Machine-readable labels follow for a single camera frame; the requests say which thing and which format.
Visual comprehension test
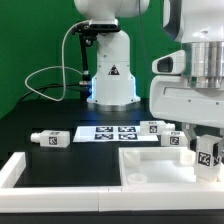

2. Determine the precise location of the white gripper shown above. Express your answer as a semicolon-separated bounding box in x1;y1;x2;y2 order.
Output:
149;75;224;157

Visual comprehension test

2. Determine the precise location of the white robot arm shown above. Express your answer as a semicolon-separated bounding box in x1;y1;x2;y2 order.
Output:
74;0;224;150

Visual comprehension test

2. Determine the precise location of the white U-shaped fence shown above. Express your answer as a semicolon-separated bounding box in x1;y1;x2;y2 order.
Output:
0;152;224;213

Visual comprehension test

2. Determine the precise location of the white sheet with tags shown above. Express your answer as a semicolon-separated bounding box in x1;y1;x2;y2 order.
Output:
73;126;158;142

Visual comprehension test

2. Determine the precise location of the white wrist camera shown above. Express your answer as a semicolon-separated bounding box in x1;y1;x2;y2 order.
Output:
152;50;186;75

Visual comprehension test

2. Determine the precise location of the grey looped cable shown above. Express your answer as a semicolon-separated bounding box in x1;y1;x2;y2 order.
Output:
24;21;90;103

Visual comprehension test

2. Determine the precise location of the black camera on stand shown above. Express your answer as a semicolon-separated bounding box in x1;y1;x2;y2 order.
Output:
72;21;121;101

